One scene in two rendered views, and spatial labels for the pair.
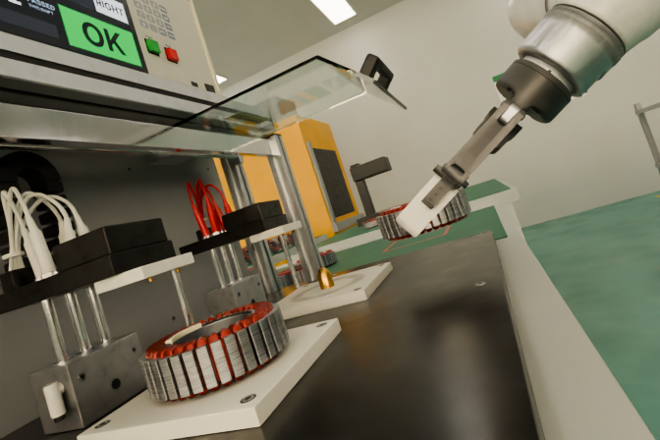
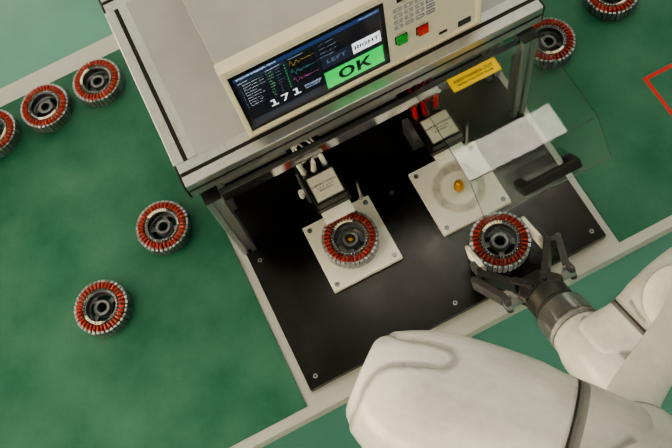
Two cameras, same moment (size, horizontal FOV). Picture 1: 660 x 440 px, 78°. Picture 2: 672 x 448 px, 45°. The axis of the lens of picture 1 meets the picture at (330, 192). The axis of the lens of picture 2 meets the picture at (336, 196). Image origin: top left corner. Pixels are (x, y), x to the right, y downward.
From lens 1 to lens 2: 1.48 m
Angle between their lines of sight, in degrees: 82
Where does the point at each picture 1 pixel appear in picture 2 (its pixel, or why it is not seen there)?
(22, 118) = (294, 161)
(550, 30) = (546, 321)
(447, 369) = (374, 333)
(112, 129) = (340, 138)
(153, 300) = not seen: hidden behind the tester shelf
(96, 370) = not seen: hidden behind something
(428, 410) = (355, 340)
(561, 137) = not seen: outside the picture
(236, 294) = (415, 141)
